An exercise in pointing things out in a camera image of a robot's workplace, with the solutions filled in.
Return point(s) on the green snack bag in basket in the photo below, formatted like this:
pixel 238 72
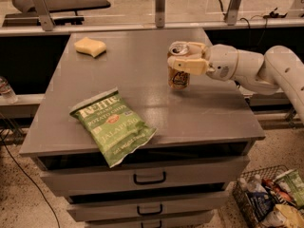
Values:
pixel 291 182

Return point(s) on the left metal bracket post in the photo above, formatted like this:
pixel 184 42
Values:
pixel 46 22

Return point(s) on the blue snack bag in basket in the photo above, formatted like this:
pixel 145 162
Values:
pixel 262 204

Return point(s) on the right metal bracket post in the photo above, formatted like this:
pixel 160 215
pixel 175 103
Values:
pixel 231 15

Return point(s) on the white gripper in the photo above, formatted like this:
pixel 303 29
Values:
pixel 222 62

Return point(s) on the grey drawer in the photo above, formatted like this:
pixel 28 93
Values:
pixel 166 221
pixel 128 209
pixel 143 176

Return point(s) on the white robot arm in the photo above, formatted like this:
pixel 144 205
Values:
pixel 277 69

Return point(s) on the metal bracket post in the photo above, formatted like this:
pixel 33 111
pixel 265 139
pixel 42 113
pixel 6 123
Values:
pixel 231 15
pixel 159 13
pixel 46 22

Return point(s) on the wire mesh basket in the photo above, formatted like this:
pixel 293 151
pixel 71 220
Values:
pixel 243 203

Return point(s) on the green jalapeno chips bag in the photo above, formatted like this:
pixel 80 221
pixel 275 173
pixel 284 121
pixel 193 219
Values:
pixel 113 125

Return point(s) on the grey drawer cabinet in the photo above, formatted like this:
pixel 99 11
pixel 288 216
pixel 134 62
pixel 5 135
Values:
pixel 208 119

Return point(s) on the middle metal bracket post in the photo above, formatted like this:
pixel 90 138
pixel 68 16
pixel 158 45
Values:
pixel 159 13

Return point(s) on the yellow snack bag in basket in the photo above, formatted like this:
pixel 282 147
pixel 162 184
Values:
pixel 284 216

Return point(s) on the clear water bottle left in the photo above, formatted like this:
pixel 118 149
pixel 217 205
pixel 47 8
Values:
pixel 6 91

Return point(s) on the middle grey drawer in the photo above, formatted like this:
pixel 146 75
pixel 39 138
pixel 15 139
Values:
pixel 128 209

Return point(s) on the yellow sponge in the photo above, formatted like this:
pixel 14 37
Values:
pixel 90 47

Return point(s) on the plastic bottle in basket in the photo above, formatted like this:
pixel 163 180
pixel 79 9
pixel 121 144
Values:
pixel 254 184

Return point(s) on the top grey drawer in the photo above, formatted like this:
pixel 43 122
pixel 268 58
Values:
pixel 143 176

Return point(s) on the bottom grey drawer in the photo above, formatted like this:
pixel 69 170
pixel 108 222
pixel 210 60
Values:
pixel 166 221

